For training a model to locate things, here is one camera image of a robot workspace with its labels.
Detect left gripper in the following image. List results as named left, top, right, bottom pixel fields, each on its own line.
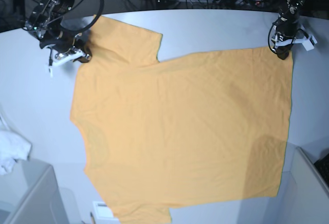
left=268, top=0, right=305, bottom=60

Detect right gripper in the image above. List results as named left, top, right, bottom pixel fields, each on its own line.
left=25, top=0, right=92, bottom=63

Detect grey plastic bin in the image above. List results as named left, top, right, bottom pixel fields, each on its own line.
left=275, top=148, right=328, bottom=223
left=1, top=160, right=69, bottom=223

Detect grey plastic bin left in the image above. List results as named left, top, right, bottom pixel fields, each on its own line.
left=1, top=160, right=69, bottom=223

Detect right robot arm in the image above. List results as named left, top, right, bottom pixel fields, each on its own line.
left=25, top=0, right=104, bottom=68

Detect white crumpled cloth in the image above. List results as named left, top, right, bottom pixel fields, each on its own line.
left=1, top=130, right=32, bottom=176

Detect grey plastic bin right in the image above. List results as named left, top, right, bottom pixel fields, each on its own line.
left=275, top=148, right=328, bottom=223

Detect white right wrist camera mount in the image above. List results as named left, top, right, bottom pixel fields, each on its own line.
left=48, top=49, right=86, bottom=78

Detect orange yellow T-shirt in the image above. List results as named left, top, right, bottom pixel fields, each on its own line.
left=70, top=17, right=293, bottom=223

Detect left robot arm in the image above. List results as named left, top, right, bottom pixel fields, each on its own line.
left=267, top=0, right=305, bottom=60

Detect black keyboard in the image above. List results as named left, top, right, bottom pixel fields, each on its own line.
left=314, top=154, right=329, bottom=185

